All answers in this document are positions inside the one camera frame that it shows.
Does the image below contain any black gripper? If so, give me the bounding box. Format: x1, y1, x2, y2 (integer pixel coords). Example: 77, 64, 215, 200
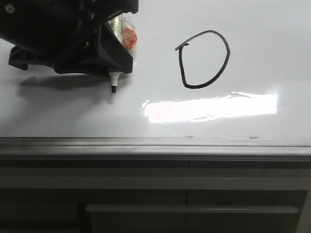
0, 0, 138, 77

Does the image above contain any white black whiteboard marker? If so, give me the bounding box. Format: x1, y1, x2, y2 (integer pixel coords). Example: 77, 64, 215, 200
107, 14, 122, 94

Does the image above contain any red round magnet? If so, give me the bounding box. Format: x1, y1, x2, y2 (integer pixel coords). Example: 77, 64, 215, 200
121, 17, 138, 55

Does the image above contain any white whiteboard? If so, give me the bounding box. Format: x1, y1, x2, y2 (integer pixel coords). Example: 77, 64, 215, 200
0, 0, 311, 139

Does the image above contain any grey cabinet with drawers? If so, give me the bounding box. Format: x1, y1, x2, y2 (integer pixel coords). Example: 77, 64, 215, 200
0, 160, 311, 233

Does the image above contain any grey aluminium whiteboard frame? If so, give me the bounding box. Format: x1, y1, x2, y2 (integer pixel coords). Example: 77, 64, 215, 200
0, 136, 311, 162

